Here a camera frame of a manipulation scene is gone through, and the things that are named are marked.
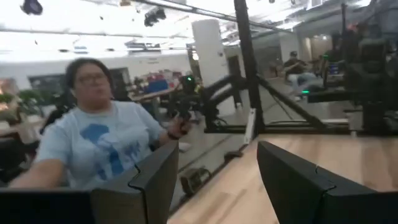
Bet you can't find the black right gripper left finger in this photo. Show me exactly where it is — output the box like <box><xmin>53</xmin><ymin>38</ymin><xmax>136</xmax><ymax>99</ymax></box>
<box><xmin>90</xmin><ymin>141</ymin><xmax>180</xmax><ymax>224</ymax></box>

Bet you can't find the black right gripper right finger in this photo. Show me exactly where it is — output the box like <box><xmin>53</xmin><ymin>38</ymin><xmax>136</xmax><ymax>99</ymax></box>
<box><xmin>257</xmin><ymin>140</ymin><xmax>383</xmax><ymax>224</ymax></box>

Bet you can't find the black table clamp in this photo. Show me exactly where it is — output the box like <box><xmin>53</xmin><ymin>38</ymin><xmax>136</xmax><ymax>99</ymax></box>
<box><xmin>179</xmin><ymin>167</ymin><xmax>213</xmax><ymax>197</ymax></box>

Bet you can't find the person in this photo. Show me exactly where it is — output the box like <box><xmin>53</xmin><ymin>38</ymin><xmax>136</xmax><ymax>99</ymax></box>
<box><xmin>282</xmin><ymin>50</ymin><xmax>318</xmax><ymax>94</ymax></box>
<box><xmin>8</xmin><ymin>57</ymin><xmax>194</xmax><ymax>191</ymax></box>

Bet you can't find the cluttered wooden table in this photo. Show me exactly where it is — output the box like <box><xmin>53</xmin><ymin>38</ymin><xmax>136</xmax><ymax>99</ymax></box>
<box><xmin>129</xmin><ymin>70</ymin><xmax>184</xmax><ymax>103</ymax></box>

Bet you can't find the green plant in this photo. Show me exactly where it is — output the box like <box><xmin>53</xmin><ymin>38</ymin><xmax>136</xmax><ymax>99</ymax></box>
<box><xmin>0</xmin><ymin>89</ymin><xmax>47</xmax><ymax>125</ymax></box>

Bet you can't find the white frame bracket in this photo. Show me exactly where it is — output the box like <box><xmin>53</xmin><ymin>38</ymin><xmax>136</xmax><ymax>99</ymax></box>
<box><xmin>243</xmin><ymin>108</ymin><xmax>258</xmax><ymax>144</ymax></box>

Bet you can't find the black ceiling camera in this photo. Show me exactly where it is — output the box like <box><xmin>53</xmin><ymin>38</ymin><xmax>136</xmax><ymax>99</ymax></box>
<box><xmin>20</xmin><ymin>0</ymin><xmax>44</xmax><ymax>16</ymax></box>
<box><xmin>143</xmin><ymin>6</ymin><xmax>167</xmax><ymax>27</ymax></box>

